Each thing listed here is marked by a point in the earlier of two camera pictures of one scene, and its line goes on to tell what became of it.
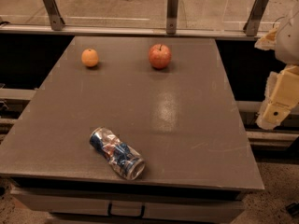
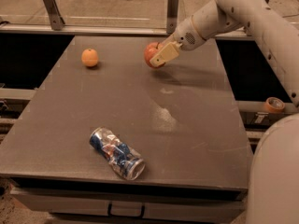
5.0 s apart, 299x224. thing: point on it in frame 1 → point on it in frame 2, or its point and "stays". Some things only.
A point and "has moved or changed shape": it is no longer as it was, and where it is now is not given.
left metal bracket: [54, 15] stays
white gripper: [290, 39] → [186, 35]
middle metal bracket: [173, 4] stays
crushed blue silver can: [123, 158] stays
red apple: [160, 55] has moved or changed shape
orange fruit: [90, 57] stays
